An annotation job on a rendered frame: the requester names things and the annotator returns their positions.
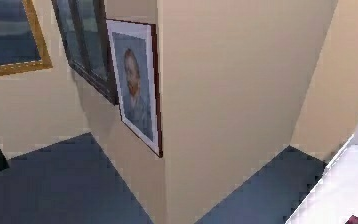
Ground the red framed portrait picture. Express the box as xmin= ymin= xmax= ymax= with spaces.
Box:
xmin=106 ymin=18 xmax=164 ymax=158

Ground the dark framed window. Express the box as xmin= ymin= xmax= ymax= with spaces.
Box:
xmin=51 ymin=0 xmax=119 ymax=106

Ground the white table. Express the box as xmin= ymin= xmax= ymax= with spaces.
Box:
xmin=284 ymin=109 xmax=358 ymax=224

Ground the gold framed blue picture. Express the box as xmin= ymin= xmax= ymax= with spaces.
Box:
xmin=0 ymin=0 xmax=54 ymax=79

